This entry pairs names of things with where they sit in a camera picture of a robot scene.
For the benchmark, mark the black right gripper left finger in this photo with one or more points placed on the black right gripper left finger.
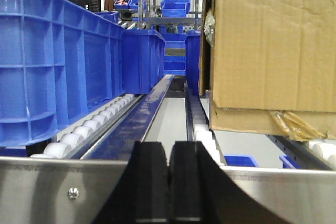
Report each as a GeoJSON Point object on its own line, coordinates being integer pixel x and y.
{"type": "Point", "coordinates": [141, 194]}

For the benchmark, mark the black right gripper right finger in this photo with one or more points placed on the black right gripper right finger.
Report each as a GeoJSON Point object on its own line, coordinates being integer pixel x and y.
{"type": "Point", "coordinates": [200, 192]}

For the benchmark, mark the white roller track right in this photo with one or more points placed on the white roller track right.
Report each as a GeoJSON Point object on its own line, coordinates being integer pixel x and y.
{"type": "Point", "coordinates": [202, 132]}

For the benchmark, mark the white roller track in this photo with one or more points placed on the white roller track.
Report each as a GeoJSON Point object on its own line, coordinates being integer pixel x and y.
{"type": "Point", "coordinates": [83, 134]}
{"type": "Point", "coordinates": [202, 132]}

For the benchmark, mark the white roller track left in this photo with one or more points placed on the white roller track left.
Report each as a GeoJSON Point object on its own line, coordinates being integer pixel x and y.
{"type": "Point", "coordinates": [83, 134]}

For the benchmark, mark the brown cardboard box on rollers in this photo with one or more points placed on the brown cardboard box on rollers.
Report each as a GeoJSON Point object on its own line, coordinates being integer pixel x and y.
{"type": "Point", "coordinates": [269, 66]}

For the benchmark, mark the large blue crate on shelf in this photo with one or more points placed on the large blue crate on shelf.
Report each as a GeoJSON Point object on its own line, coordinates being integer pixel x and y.
{"type": "Point", "coordinates": [59, 62]}

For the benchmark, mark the steel divider rail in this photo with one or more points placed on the steel divider rail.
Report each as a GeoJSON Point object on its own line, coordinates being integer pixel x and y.
{"type": "Point", "coordinates": [117, 143]}

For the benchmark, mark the stainless steel shelf rail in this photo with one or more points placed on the stainless steel shelf rail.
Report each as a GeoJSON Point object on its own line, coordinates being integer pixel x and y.
{"type": "Point", "coordinates": [71, 191]}

